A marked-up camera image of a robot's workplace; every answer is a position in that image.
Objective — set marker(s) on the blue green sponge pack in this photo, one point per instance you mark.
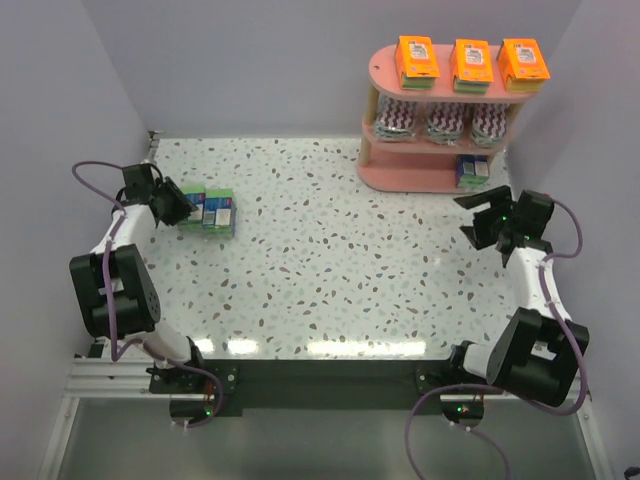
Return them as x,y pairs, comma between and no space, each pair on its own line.
471,171
196,194
219,212

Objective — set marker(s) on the orange green Sponge Daddy box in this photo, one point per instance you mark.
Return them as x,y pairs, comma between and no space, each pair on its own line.
416,63

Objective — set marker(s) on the pink three-tier shelf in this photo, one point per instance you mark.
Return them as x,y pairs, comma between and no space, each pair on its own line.
418,165

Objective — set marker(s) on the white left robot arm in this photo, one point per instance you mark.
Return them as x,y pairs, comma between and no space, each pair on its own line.
113,287

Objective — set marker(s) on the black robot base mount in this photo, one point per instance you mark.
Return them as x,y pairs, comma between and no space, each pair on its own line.
324,385

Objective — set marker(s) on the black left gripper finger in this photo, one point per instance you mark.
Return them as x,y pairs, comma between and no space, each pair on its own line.
175,197
171,211

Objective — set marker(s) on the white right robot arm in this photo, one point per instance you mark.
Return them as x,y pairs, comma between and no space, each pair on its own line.
539,356

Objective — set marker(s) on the purple striped sponge pack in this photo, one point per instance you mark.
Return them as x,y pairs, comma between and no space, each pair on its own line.
395,120
445,122
489,124

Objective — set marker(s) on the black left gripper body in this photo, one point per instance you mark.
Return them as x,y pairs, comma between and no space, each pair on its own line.
175,203

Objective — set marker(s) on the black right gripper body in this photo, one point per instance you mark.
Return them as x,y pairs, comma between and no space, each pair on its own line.
486,223

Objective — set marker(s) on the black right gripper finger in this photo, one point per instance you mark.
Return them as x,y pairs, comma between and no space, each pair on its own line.
494,197
479,238

